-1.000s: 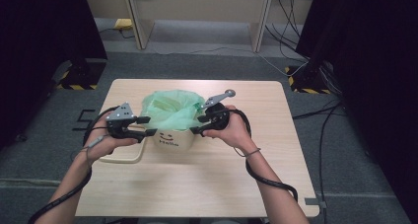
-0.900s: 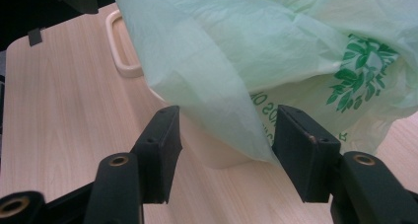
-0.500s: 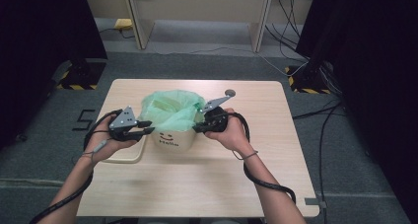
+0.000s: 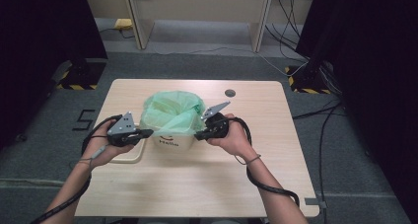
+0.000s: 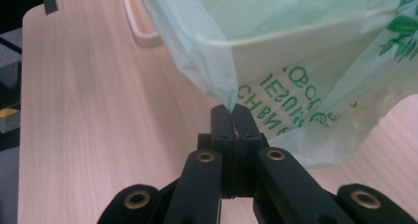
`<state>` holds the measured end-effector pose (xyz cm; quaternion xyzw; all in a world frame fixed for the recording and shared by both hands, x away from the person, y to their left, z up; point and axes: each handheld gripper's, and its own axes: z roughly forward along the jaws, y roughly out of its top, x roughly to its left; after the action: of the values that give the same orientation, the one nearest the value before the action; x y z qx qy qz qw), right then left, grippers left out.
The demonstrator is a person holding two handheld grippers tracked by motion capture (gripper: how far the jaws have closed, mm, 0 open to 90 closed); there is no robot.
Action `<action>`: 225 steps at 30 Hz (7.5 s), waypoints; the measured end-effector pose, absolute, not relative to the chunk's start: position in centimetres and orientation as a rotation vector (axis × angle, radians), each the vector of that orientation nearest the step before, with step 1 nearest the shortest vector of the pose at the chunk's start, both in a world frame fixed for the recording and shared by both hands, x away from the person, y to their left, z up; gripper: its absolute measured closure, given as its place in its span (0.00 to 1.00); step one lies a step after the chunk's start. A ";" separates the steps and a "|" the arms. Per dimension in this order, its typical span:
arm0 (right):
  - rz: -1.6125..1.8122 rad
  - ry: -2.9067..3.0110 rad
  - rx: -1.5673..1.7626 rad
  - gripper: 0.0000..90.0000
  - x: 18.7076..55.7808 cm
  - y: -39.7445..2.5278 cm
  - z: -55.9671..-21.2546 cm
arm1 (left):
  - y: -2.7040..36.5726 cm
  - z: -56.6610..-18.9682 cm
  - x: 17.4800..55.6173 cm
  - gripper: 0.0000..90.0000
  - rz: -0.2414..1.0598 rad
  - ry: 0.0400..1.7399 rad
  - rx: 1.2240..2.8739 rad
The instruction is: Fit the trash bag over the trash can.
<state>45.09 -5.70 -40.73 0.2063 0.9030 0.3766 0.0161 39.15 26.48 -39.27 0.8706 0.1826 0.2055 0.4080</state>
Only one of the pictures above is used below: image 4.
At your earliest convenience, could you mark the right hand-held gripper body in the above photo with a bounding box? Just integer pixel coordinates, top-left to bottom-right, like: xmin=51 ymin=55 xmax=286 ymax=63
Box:
xmin=200 ymin=101 xmax=232 ymax=140

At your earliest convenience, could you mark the black striped stand base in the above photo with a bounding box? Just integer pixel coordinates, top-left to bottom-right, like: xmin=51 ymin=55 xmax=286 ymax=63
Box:
xmin=285 ymin=60 xmax=333 ymax=95
xmin=53 ymin=57 xmax=107 ymax=91

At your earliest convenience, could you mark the black socket cable bundle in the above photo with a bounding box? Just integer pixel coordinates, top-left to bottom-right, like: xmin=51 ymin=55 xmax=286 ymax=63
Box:
xmin=265 ymin=0 xmax=312 ymax=61

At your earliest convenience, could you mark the white floor cable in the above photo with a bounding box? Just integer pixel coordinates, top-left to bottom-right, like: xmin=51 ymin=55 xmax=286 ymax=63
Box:
xmin=152 ymin=45 xmax=310 ymax=78

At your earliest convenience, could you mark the person's right hand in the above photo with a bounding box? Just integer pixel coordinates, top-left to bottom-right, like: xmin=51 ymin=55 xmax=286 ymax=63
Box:
xmin=206 ymin=113 xmax=260 ymax=163

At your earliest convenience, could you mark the right gray wrist strap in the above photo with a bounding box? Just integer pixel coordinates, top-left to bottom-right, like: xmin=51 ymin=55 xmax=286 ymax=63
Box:
xmin=234 ymin=153 xmax=263 ymax=167

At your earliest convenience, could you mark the green plastic bag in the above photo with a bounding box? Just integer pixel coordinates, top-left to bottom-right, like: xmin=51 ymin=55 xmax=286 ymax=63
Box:
xmin=140 ymin=90 xmax=207 ymax=138

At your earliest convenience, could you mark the cream plastic bin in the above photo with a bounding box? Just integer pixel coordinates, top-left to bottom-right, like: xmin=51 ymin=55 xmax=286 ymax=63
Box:
xmin=150 ymin=131 xmax=199 ymax=153

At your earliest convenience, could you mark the gray tape strip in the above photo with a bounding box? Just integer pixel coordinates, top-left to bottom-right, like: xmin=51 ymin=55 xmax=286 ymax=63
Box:
xmin=304 ymin=196 xmax=328 ymax=209

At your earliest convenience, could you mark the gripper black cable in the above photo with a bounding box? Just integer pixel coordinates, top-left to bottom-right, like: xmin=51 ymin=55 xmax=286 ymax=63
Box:
xmin=31 ymin=114 xmax=123 ymax=224
xmin=226 ymin=116 xmax=301 ymax=208

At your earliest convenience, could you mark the thin black floor cable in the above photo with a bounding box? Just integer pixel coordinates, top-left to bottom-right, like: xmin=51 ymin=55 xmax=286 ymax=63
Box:
xmin=98 ymin=27 xmax=136 ymax=40

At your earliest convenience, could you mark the person's left hand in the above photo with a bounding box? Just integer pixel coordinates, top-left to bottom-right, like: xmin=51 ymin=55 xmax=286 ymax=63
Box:
xmin=80 ymin=117 xmax=135 ymax=171

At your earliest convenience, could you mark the gray wrist strap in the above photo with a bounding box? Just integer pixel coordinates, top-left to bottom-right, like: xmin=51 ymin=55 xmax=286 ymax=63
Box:
xmin=234 ymin=153 xmax=263 ymax=167
xmin=78 ymin=144 xmax=110 ymax=163

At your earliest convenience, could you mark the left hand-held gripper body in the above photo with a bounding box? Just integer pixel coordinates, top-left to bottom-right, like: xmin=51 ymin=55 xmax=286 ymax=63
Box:
xmin=106 ymin=111 xmax=138 ymax=148

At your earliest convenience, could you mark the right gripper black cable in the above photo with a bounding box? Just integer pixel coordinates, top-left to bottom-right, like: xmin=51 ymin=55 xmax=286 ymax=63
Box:
xmin=226 ymin=116 xmax=301 ymax=208

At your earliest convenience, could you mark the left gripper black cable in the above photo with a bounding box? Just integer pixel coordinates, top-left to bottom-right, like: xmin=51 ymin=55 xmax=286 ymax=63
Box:
xmin=31 ymin=114 xmax=123 ymax=224

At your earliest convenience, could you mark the black curtain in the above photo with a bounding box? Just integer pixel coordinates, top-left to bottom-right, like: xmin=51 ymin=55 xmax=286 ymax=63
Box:
xmin=295 ymin=0 xmax=418 ymax=224
xmin=0 ymin=0 xmax=108 ymax=149

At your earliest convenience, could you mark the yellow object on floor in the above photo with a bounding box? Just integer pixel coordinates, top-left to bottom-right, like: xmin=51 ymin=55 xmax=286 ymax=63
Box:
xmin=112 ymin=18 xmax=134 ymax=31

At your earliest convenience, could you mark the left gray wrist strap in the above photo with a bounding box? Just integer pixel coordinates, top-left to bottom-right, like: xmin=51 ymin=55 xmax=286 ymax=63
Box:
xmin=78 ymin=144 xmax=110 ymax=163

